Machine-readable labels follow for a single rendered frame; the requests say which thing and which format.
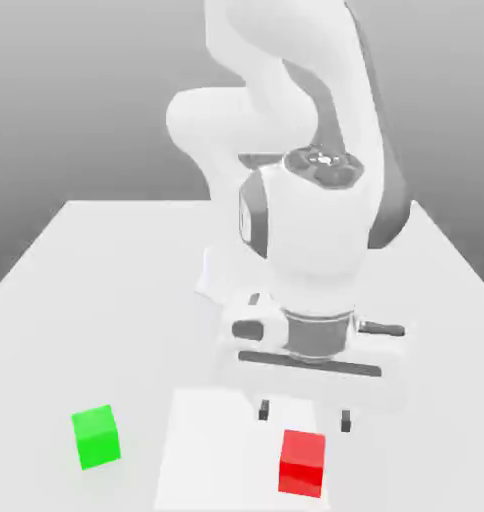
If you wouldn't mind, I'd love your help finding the small red cube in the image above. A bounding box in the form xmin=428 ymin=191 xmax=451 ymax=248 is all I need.
xmin=277 ymin=428 xmax=327 ymax=500

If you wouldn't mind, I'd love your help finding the small green cube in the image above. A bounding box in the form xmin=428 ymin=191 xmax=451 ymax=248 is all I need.
xmin=70 ymin=403 xmax=122 ymax=472

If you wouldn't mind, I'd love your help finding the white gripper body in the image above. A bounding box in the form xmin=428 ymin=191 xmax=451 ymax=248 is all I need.
xmin=221 ymin=342 xmax=410 ymax=413

